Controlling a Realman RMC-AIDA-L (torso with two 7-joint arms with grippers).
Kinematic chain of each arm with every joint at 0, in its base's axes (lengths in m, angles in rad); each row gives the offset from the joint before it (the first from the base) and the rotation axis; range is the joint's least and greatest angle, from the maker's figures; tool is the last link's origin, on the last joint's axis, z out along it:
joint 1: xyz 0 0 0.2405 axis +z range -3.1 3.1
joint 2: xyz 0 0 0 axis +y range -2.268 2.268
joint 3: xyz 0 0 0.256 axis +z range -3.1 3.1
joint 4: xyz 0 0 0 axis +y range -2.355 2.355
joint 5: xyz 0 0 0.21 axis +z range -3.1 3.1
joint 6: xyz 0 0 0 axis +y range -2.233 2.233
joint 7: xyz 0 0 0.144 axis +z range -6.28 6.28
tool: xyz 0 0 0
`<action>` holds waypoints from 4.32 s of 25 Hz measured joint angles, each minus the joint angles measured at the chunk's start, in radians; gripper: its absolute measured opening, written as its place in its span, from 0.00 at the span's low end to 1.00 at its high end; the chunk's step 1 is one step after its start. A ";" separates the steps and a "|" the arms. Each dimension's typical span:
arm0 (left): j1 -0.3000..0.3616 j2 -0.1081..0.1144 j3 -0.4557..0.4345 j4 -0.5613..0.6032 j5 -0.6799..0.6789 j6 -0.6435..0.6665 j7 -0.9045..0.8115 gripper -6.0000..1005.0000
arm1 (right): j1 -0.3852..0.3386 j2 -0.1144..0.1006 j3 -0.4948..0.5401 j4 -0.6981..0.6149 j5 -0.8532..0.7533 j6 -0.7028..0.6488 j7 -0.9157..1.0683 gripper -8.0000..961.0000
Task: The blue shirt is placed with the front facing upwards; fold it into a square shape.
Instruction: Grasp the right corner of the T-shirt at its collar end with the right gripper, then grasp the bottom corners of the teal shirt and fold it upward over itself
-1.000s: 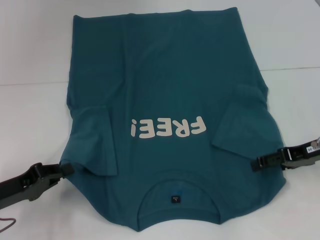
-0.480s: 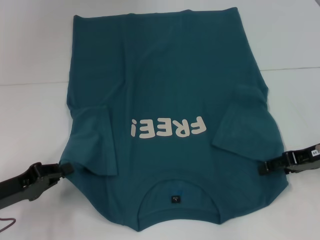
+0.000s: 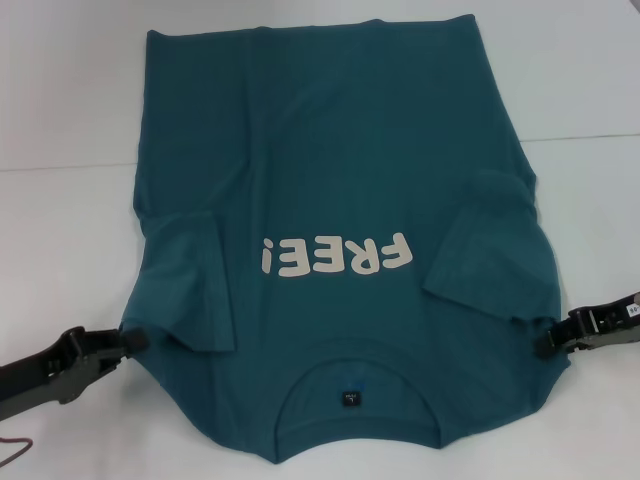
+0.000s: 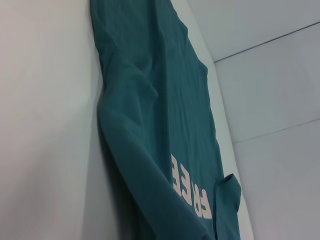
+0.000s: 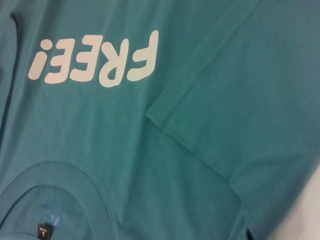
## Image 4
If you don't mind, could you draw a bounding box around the teal blue printed T-shirt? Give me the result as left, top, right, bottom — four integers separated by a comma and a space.
89, 0, 243, 240

